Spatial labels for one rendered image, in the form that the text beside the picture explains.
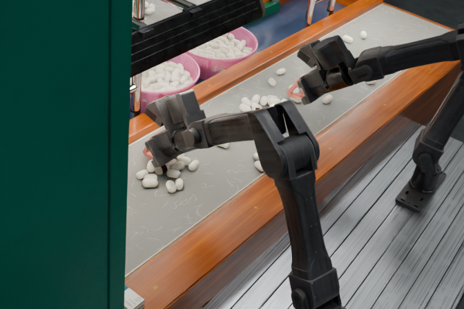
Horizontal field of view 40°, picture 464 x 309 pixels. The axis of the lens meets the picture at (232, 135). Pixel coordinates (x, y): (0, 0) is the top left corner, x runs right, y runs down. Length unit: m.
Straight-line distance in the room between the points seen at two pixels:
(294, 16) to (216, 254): 1.39
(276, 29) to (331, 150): 0.85
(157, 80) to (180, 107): 0.48
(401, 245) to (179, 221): 0.53
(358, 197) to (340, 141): 0.15
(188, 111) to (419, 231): 0.64
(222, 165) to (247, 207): 0.18
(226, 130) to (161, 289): 0.32
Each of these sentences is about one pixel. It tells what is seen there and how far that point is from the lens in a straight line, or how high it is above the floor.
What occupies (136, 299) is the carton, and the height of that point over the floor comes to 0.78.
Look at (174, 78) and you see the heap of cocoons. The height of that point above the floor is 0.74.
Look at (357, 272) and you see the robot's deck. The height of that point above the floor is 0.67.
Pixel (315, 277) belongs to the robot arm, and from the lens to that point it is 1.21.
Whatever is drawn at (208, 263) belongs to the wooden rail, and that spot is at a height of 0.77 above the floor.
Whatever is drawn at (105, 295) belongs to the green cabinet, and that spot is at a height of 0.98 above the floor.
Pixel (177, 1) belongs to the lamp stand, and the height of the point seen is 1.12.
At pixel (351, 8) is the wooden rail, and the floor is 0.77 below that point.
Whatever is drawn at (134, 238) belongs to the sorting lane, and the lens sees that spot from 1.36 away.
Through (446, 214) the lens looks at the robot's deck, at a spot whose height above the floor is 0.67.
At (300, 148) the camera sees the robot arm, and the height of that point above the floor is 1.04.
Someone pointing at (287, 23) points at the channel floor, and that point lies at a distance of 2.45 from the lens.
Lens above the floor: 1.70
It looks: 35 degrees down
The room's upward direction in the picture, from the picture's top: 8 degrees clockwise
